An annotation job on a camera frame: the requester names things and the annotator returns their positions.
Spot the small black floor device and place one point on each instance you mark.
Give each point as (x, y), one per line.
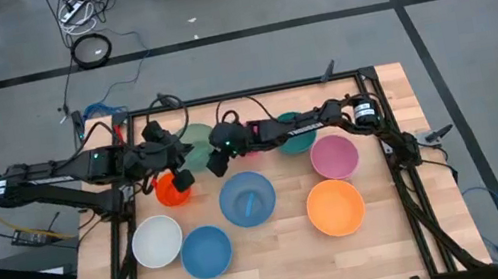
(30, 238)

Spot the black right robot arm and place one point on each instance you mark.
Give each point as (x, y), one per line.
(298, 128)

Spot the white bowl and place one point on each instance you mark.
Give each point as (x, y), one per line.
(157, 242)

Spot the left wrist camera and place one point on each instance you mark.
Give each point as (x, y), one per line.
(155, 131)

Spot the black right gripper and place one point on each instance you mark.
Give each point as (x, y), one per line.
(231, 137)

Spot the teal bowl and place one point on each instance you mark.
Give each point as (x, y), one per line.
(300, 144)

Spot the pink bowl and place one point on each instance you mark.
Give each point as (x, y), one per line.
(334, 158)

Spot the bright blue bowl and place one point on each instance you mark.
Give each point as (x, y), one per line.
(206, 253)

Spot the slate blue bowl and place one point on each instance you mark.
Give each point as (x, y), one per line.
(241, 212)

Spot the black aluminium table frame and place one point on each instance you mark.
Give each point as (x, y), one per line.
(241, 94)

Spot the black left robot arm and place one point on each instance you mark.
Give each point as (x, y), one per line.
(57, 174)

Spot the white power strip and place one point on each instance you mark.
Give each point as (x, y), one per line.
(72, 10)

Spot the light green bowl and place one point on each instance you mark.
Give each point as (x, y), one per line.
(200, 136)

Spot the small orange cup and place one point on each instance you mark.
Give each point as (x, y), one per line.
(167, 195)

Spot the black clamp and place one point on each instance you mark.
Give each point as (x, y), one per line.
(167, 100)
(77, 123)
(328, 71)
(438, 132)

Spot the orange bowl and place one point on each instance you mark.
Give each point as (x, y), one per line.
(335, 208)

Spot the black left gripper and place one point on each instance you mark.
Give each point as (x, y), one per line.
(156, 157)

